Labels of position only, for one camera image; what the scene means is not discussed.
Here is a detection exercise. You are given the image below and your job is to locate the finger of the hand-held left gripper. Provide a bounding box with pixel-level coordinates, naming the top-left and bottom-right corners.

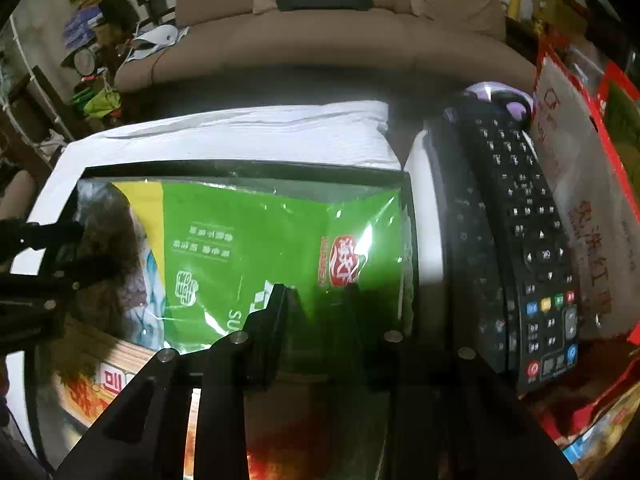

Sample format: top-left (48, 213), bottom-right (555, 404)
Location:
top-left (0, 217), bottom-right (86, 256)
top-left (0, 255), bottom-right (121, 293)

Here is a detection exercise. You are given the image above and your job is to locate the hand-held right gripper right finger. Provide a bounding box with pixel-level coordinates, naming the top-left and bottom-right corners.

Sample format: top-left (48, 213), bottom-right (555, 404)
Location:
top-left (345, 282), bottom-right (581, 480)

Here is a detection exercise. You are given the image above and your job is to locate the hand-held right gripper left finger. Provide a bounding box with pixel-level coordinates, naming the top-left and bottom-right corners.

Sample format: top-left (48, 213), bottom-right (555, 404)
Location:
top-left (52, 282), bottom-right (301, 480)

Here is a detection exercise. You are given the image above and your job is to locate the bamboo sushi mat package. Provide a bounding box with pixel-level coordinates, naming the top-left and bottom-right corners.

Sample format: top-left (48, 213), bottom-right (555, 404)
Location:
top-left (50, 320), bottom-right (201, 480)

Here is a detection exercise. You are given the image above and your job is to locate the green seaweed packet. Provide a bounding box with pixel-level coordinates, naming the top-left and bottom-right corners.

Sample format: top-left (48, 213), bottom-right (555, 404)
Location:
top-left (75, 177), bottom-right (416, 401)

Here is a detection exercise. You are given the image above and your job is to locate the black cardboard box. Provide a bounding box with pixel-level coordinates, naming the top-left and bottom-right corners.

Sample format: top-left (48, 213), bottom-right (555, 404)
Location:
top-left (25, 159), bottom-right (418, 480)

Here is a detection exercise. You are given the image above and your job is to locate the brown padded chair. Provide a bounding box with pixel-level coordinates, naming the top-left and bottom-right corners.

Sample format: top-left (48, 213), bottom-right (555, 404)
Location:
top-left (0, 170), bottom-right (41, 221)

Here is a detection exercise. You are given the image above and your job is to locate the black remote control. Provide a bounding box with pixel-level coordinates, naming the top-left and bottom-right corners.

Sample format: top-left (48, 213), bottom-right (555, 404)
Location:
top-left (460, 110), bottom-right (581, 396)
top-left (425, 110), bottom-right (516, 376)

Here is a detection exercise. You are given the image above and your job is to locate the white plastic case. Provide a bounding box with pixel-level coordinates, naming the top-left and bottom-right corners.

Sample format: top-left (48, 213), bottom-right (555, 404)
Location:
top-left (402, 127), bottom-right (451, 286)

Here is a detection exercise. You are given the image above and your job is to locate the green cloth bag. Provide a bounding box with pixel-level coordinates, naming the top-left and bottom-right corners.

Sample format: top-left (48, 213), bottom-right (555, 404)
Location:
top-left (82, 87), bottom-right (123, 118)

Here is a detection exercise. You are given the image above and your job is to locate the round dial scale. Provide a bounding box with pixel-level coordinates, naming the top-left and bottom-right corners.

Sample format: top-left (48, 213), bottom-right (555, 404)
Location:
top-left (74, 47), bottom-right (98, 73)

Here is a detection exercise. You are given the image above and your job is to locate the stack of blue packages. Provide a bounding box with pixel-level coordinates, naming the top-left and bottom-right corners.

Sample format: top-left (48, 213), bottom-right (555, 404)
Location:
top-left (62, 7), bottom-right (103, 48)

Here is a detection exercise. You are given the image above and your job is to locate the white cap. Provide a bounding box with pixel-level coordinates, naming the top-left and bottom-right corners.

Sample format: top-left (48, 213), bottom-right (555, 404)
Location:
top-left (122, 24), bottom-right (191, 63)

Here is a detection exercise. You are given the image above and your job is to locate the colourful snack packet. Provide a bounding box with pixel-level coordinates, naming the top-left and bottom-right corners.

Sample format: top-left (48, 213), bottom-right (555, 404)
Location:
top-left (545, 385), bottom-right (640, 466)

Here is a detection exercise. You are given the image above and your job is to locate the red and white bag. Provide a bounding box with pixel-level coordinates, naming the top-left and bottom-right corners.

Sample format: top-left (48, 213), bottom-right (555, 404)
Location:
top-left (530, 42), bottom-right (640, 341)

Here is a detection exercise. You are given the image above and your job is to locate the lilac round object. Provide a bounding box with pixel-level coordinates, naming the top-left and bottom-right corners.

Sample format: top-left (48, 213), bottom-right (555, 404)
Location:
top-left (460, 80), bottom-right (533, 121)

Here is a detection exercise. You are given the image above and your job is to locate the brown sofa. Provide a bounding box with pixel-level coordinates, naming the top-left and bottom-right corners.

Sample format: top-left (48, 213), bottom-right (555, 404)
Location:
top-left (114, 0), bottom-right (538, 111)

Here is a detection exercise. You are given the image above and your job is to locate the orange cardboard box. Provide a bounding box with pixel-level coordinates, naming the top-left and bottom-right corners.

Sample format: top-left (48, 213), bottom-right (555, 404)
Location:
top-left (530, 0), bottom-right (586, 36)

